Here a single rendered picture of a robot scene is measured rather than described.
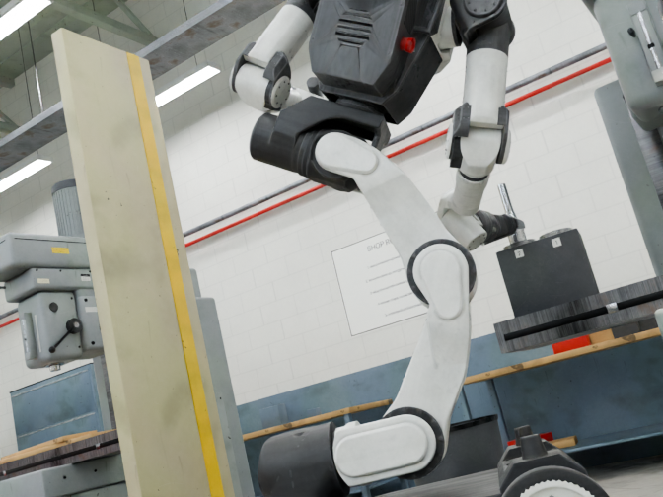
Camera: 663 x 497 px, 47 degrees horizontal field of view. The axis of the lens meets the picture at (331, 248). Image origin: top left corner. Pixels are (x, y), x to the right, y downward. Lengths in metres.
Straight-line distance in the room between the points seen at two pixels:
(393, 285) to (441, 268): 5.48
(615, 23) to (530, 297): 0.72
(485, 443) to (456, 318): 2.05
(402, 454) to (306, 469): 0.20
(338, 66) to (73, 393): 7.39
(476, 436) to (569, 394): 3.00
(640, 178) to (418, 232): 1.01
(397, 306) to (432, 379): 5.43
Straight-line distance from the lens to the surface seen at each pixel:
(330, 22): 1.69
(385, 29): 1.64
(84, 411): 8.66
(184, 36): 5.61
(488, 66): 1.68
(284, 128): 1.72
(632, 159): 2.48
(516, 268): 2.09
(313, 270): 7.48
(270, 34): 1.83
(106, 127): 2.85
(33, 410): 9.33
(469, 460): 3.52
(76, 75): 2.87
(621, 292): 1.95
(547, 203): 6.55
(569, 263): 2.07
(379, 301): 7.09
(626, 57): 2.07
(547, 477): 1.35
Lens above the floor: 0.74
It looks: 13 degrees up
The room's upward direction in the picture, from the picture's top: 14 degrees counter-clockwise
